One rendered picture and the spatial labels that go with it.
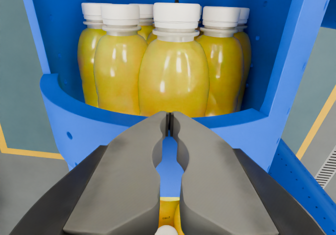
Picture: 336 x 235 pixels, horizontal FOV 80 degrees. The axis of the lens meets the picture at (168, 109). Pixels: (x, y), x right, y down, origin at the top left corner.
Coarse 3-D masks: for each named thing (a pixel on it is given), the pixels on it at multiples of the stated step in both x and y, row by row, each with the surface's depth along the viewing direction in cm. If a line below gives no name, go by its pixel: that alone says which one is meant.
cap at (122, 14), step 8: (104, 8) 19; (112, 8) 19; (120, 8) 19; (128, 8) 19; (136, 8) 20; (104, 16) 20; (112, 16) 19; (120, 16) 19; (128, 16) 20; (136, 16) 20; (112, 24) 20; (120, 24) 20; (128, 24) 20
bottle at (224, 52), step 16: (208, 32) 22; (224, 32) 21; (208, 48) 21; (224, 48) 21; (240, 48) 22; (208, 64) 21; (224, 64) 21; (240, 64) 22; (224, 80) 22; (240, 80) 23; (208, 96) 22; (224, 96) 22; (208, 112) 23; (224, 112) 24
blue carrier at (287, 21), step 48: (48, 0) 22; (96, 0) 29; (144, 0) 33; (192, 0) 34; (240, 0) 30; (288, 0) 23; (48, 48) 22; (288, 48) 13; (48, 96) 17; (288, 96) 16; (96, 144) 15; (240, 144) 15
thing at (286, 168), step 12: (276, 156) 97; (288, 156) 97; (276, 168) 91; (288, 168) 90; (300, 168) 90; (276, 180) 87; (288, 180) 85; (300, 180) 84; (312, 180) 85; (300, 192) 79; (312, 192) 78; (324, 192) 81; (312, 204) 74; (324, 204) 74; (312, 216) 70; (324, 216) 70; (324, 228) 66
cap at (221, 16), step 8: (208, 8) 20; (216, 8) 20; (224, 8) 20; (232, 8) 20; (208, 16) 21; (216, 16) 20; (224, 16) 20; (232, 16) 20; (208, 24) 21; (216, 24) 21; (224, 24) 20; (232, 24) 21
